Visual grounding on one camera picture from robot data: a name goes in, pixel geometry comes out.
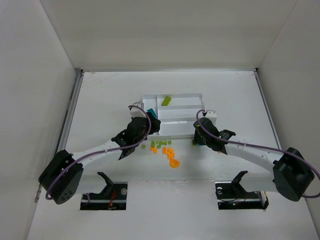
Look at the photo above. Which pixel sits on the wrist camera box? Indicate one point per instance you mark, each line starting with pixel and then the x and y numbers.
pixel 211 115
pixel 137 110

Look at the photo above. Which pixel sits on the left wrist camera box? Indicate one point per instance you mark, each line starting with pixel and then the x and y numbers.
pixel 137 110

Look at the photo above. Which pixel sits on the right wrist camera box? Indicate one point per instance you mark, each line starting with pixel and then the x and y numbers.
pixel 211 115

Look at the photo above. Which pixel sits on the orange curved lego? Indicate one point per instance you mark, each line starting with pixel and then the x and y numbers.
pixel 154 150

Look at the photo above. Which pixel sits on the green lego row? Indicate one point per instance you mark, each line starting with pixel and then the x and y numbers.
pixel 160 143

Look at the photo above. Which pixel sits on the white divided sorting tray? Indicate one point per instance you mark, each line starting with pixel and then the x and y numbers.
pixel 177 119

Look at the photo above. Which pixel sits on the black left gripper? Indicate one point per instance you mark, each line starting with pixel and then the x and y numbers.
pixel 152 122

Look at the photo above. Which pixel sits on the lime green lego plate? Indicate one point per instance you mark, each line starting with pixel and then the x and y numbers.
pixel 166 101

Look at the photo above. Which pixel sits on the teal lego brick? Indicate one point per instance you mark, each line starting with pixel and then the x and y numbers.
pixel 152 112

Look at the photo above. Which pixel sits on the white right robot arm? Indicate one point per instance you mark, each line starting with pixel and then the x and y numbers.
pixel 287 173

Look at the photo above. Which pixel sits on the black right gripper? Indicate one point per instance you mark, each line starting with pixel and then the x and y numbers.
pixel 198 137

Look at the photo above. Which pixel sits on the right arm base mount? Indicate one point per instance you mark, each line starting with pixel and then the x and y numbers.
pixel 232 196

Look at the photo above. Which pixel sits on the orange lego cluster piece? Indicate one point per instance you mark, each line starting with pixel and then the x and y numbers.
pixel 168 152

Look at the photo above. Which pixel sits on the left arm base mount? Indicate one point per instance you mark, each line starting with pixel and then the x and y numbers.
pixel 113 197

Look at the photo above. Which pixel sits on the orange arch lego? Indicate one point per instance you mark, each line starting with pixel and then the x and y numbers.
pixel 174 163

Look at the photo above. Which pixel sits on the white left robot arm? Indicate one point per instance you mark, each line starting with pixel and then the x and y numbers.
pixel 62 176

